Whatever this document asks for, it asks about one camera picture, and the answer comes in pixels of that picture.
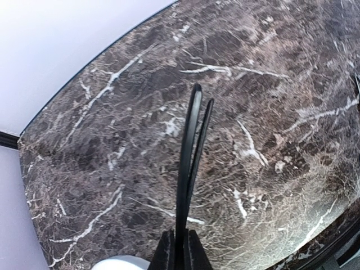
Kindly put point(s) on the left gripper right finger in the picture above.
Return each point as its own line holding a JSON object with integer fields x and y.
{"x": 195, "y": 257}

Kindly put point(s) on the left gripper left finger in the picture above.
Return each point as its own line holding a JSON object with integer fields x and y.
{"x": 164, "y": 256}

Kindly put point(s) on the black zippered tool case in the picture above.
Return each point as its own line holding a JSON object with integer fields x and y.
{"x": 342, "y": 254}

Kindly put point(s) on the silver thinning scissors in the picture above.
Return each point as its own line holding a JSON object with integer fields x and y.
{"x": 357, "y": 83}

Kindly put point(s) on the white ceramic bowl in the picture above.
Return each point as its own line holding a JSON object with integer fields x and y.
{"x": 122, "y": 262}

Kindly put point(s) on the left black frame post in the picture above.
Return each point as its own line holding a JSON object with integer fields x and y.
{"x": 8, "y": 140}

